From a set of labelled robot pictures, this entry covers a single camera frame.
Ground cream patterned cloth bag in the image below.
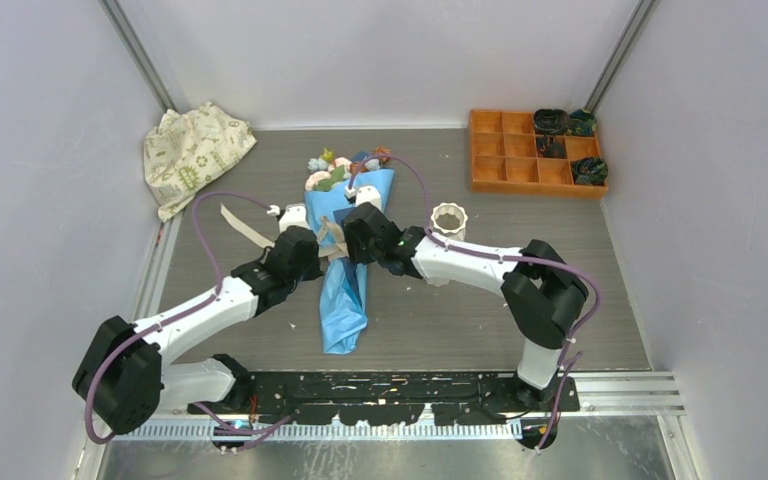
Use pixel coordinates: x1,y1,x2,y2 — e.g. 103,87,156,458
143,102,257,223

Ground dark rolled fabric bottom-right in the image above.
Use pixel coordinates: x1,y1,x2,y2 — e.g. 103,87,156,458
570,156,609,186

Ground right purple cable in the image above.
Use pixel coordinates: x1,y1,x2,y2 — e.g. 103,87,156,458
347,154,603,372

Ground blue wrapping paper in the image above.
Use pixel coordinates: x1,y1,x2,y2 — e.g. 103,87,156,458
304,181,368,355

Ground dark rolled fabric top-left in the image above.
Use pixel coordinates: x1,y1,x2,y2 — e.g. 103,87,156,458
532,109,570,135

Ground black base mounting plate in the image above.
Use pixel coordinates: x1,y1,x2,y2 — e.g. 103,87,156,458
206,371,580,426

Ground artificial flower bunch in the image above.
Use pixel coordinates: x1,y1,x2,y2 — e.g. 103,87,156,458
304,146,392,192

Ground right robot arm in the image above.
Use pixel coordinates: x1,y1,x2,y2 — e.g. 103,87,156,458
342,203,589,411

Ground dark fabric piece middle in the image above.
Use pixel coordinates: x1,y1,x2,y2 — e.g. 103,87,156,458
535,135,567,159

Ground beige printed ribbon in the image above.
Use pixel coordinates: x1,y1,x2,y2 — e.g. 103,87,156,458
219,203,352,261

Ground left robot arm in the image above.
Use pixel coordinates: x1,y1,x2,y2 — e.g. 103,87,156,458
72,226,321,435

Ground orange compartment tray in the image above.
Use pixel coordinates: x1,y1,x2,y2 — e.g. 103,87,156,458
468,109,609,199

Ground dark rolled fabric top-right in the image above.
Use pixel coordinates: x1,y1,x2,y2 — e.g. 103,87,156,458
566,109,597,137

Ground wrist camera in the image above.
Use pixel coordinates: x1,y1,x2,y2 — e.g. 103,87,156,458
344,185,384,211
266,203,310,233

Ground white ribbed vase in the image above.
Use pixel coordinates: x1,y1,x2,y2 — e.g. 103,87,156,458
419,203,469,287

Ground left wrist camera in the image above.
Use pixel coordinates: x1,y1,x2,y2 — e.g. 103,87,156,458
266,203,310,233

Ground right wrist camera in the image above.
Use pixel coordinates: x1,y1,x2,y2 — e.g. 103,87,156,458
344,185,384,211

